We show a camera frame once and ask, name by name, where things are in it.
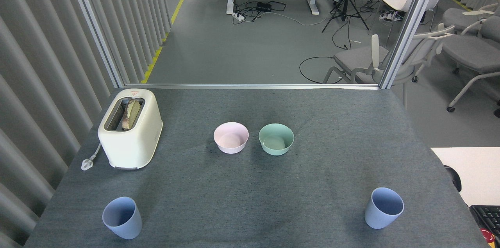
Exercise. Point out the white plastic chair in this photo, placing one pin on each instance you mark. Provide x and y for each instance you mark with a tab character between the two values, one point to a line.
398	2

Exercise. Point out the grey chair with white frame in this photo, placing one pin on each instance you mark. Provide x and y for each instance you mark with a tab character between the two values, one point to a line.
355	58

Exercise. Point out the grey office chair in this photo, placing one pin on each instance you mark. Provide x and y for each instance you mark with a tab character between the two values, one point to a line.
468	50
459	17

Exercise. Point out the blue cup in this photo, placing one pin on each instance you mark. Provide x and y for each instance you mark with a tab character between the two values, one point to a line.
383	211
123	220

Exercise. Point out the green bowl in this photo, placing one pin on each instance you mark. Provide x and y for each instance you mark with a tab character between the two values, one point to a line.
276	140

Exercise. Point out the cream white toaster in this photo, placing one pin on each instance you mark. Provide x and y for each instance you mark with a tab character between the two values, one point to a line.
133	146

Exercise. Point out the silver aluminium rail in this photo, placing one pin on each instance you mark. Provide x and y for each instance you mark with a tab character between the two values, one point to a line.
250	86

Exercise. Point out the silver aluminium post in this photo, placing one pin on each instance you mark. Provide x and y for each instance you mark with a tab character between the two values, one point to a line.
93	25
410	25

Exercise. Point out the white side table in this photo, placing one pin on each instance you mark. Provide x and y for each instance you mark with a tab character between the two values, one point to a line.
476	170

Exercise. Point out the black rounded object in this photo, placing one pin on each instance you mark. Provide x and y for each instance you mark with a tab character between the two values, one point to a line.
454	177

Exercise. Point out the toasted bread slice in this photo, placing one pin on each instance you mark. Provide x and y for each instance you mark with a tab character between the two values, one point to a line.
132	113

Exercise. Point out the red round button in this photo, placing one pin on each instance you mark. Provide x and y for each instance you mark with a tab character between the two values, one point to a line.
487	236

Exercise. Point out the black tripod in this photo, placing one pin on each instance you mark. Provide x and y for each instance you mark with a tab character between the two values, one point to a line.
344	2

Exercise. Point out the pink bowl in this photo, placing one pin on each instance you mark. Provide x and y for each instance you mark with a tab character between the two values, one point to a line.
231	138

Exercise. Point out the black keyboard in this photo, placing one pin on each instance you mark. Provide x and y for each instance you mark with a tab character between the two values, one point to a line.
488	216

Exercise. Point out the black power adapter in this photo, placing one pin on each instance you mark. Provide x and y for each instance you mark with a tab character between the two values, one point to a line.
264	6

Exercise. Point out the white power strip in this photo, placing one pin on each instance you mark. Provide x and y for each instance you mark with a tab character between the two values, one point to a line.
390	15
238	16

